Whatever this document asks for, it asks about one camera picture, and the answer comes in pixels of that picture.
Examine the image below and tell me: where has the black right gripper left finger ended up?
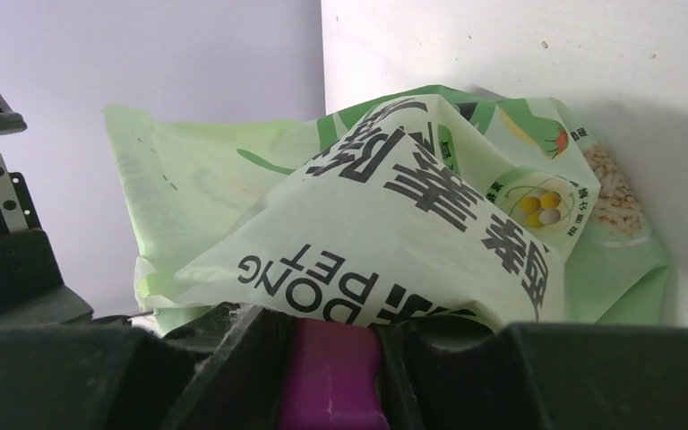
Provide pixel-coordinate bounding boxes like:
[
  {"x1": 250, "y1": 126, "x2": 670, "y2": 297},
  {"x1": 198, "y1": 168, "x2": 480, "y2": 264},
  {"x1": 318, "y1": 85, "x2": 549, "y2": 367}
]
[{"x1": 0, "y1": 306, "x2": 291, "y2": 429}]

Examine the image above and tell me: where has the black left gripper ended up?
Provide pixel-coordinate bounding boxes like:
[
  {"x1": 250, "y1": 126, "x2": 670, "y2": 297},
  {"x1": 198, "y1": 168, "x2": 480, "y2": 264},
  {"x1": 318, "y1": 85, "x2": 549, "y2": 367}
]
[{"x1": 0, "y1": 87, "x2": 95, "y2": 324}]

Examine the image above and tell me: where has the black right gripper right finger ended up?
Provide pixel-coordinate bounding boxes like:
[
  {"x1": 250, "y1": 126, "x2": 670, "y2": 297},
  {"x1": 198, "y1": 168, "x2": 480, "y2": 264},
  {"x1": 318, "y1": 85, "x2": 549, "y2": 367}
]
[{"x1": 377, "y1": 317, "x2": 688, "y2": 429}]

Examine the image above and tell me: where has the magenta plastic scoop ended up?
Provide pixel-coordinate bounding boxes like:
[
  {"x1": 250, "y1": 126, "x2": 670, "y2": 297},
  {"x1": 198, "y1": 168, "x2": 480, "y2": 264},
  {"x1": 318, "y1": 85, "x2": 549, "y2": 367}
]
[{"x1": 275, "y1": 319, "x2": 390, "y2": 429}]

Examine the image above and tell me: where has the green cat litter bag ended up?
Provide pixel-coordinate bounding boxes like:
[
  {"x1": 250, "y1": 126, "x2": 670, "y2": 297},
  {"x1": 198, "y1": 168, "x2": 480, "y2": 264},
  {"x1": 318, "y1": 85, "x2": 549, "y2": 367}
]
[{"x1": 103, "y1": 85, "x2": 670, "y2": 332}]

